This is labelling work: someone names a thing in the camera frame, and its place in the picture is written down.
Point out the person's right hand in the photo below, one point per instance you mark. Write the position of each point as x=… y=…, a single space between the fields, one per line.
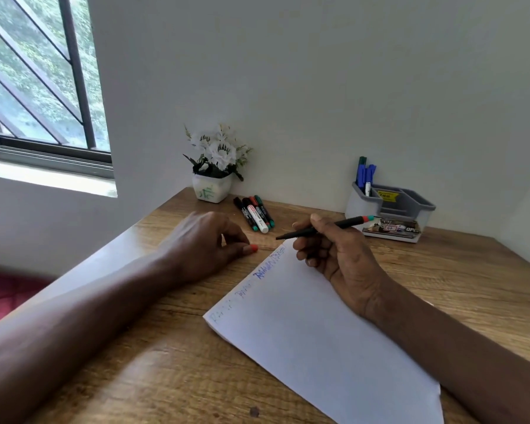
x=349 y=269

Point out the person's left hand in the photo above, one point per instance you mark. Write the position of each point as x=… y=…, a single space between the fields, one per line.
x=198 y=247

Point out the thin red-capped marker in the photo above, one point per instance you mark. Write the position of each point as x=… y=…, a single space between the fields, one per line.
x=349 y=223

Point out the pile of colored markers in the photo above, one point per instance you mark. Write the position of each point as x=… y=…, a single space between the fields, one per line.
x=258 y=222

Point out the thin green-capped marker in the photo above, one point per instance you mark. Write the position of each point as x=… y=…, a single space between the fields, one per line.
x=265 y=212
x=362 y=161

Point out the white paper sheet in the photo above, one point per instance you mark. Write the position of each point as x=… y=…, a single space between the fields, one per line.
x=313 y=340

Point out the thick blue marker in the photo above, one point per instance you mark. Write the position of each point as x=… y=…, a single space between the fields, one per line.
x=369 y=174

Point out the person's left forearm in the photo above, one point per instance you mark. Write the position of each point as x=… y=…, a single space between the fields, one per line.
x=70 y=326

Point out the person's right forearm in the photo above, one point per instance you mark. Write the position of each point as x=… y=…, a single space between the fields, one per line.
x=468 y=357

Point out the potted white artificial flowers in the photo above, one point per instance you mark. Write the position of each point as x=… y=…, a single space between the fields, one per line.
x=212 y=192

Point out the gray desk organizer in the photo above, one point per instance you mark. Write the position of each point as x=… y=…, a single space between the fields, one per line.
x=357 y=207

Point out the red quilted mattress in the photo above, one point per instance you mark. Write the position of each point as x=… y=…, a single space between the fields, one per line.
x=4 y=300

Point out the barred window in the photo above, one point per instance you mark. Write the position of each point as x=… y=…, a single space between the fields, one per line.
x=26 y=83

